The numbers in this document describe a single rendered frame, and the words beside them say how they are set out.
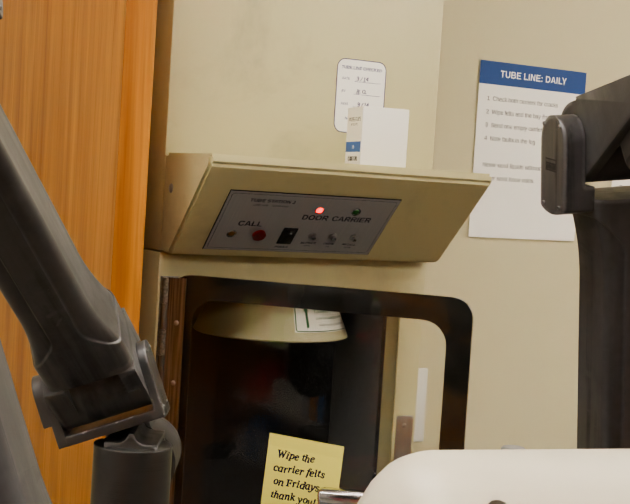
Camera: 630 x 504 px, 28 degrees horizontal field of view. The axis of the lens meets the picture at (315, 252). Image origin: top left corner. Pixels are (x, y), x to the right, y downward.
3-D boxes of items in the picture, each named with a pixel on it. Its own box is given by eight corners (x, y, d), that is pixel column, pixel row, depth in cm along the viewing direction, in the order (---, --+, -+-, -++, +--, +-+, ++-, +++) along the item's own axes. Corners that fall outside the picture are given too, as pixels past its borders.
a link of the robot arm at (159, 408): (26, 378, 89) (142, 342, 89) (56, 357, 101) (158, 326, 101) (77, 537, 90) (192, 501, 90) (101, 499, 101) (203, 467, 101)
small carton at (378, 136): (344, 165, 132) (348, 107, 132) (389, 168, 133) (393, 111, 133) (359, 165, 127) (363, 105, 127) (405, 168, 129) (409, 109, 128)
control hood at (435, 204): (157, 251, 126) (163, 152, 125) (428, 260, 141) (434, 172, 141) (202, 261, 116) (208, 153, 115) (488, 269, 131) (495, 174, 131)
